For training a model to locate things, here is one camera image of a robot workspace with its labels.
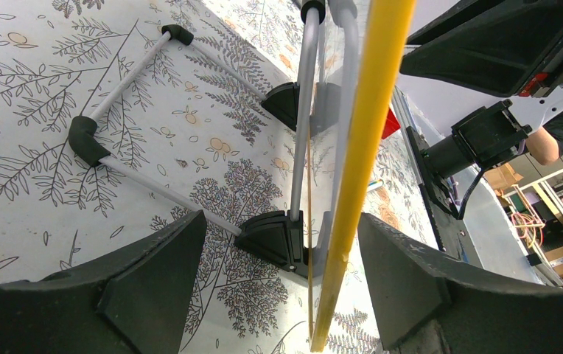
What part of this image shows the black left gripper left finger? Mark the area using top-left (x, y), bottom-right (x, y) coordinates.
top-left (0, 211), bottom-right (207, 353)

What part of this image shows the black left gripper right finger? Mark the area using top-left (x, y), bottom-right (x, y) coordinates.
top-left (357, 214), bottom-right (563, 353)

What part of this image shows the yellow framed whiteboard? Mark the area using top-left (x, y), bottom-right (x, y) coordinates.
top-left (310, 1), bottom-right (416, 353)

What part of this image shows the person forearm in background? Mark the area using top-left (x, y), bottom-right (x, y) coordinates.
top-left (523, 112), bottom-right (563, 165)

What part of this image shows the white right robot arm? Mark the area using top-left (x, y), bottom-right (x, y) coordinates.
top-left (396, 1), bottom-right (563, 219)

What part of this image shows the black whiteboard stand foot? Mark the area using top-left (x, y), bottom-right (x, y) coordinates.
top-left (261, 83), bottom-right (341, 137)
top-left (234, 210), bottom-right (308, 278)

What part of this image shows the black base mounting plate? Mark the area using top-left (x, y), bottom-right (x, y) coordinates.
top-left (405, 127), bottom-right (482, 268)

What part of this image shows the red plastic box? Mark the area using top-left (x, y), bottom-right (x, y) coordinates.
top-left (381, 108), bottom-right (401, 139)

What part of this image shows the grey whiteboard stand frame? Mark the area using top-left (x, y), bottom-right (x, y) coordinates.
top-left (68, 0), bottom-right (360, 282)

